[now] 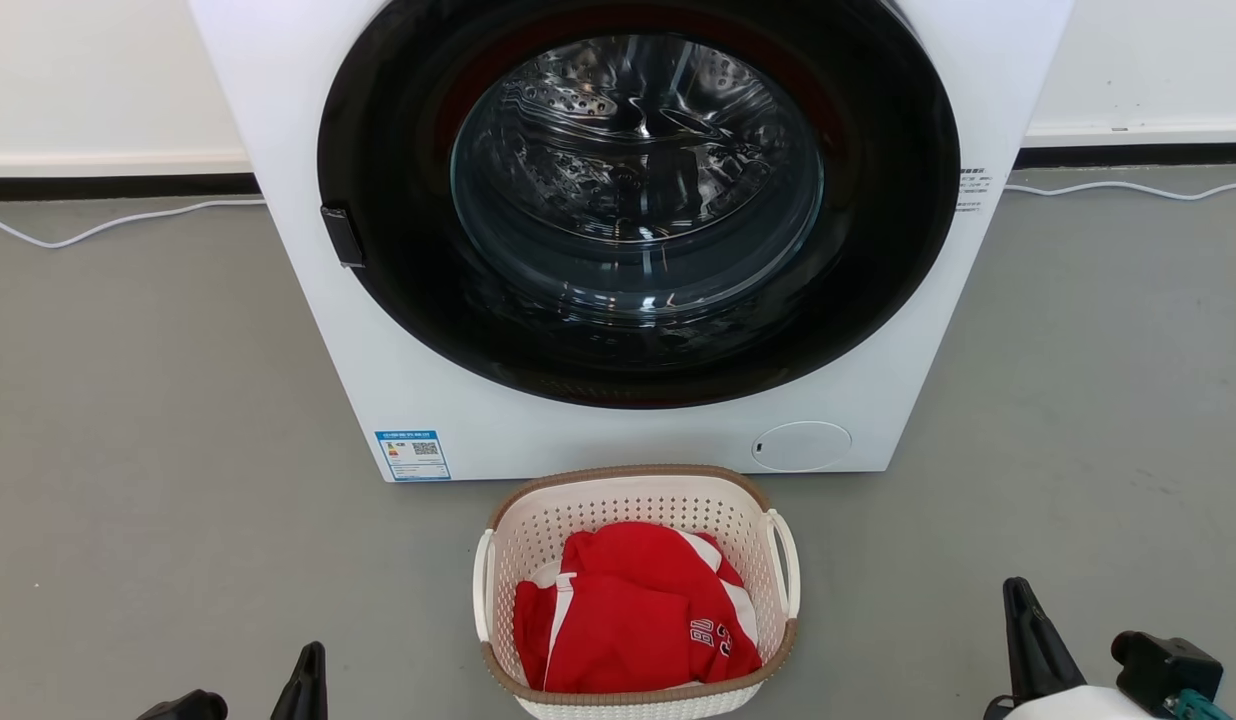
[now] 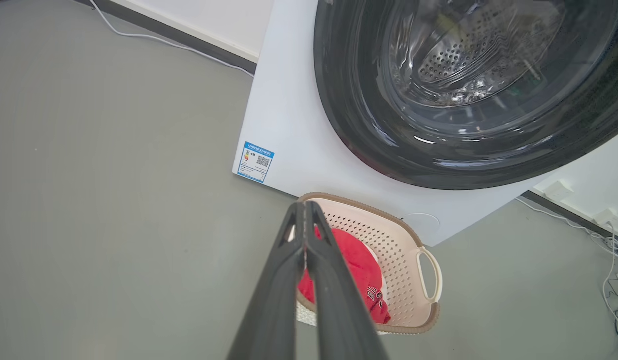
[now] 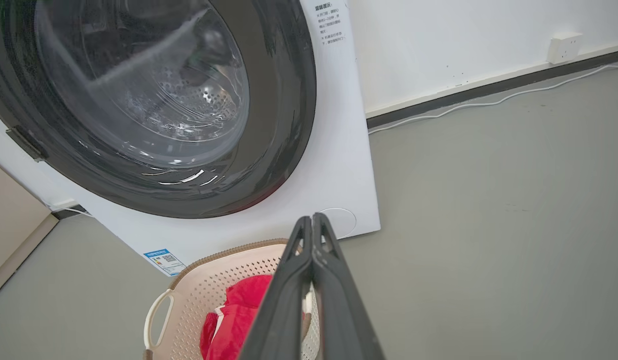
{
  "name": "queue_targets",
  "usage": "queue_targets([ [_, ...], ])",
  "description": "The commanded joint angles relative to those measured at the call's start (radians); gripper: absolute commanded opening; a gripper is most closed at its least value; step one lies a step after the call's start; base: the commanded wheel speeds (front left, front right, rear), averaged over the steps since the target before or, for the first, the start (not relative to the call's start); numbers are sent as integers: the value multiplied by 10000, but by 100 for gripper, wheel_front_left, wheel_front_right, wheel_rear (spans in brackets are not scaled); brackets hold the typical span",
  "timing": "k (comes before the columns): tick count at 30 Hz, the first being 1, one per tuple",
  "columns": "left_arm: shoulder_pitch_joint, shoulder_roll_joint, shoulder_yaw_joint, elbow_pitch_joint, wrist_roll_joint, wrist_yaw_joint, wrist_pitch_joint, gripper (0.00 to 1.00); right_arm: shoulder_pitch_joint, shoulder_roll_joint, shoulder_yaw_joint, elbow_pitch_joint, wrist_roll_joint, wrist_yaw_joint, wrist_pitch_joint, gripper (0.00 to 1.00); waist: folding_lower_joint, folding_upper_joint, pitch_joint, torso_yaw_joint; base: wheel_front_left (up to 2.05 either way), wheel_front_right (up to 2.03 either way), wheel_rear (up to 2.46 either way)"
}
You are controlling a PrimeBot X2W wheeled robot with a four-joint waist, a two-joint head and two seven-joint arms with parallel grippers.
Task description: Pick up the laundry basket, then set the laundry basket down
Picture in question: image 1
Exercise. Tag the cream perforated laundry basket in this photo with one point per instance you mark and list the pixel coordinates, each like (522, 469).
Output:
(628, 495)

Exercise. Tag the blue energy label sticker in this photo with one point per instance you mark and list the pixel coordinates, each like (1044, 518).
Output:
(413, 456)

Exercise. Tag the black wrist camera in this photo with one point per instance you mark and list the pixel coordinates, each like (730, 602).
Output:
(183, 707)
(1163, 665)

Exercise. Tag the small text label sticker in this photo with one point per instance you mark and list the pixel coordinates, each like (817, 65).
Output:
(975, 190)

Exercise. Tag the round white filter cover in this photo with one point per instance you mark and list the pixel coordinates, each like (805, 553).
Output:
(802, 446)

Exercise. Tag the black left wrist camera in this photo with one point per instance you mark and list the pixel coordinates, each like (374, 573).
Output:
(183, 707)

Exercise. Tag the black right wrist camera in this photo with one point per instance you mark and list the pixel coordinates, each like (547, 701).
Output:
(1163, 665)

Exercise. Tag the black round washer door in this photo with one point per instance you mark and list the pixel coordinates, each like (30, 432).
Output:
(398, 280)

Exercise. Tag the white front-load washing machine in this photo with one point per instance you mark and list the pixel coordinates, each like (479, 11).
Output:
(308, 330)

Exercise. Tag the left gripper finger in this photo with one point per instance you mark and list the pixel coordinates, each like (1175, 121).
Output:
(308, 695)

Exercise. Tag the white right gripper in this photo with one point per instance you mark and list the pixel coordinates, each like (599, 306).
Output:
(1078, 706)

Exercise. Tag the red and white garment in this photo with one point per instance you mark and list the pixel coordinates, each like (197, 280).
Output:
(628, 620)

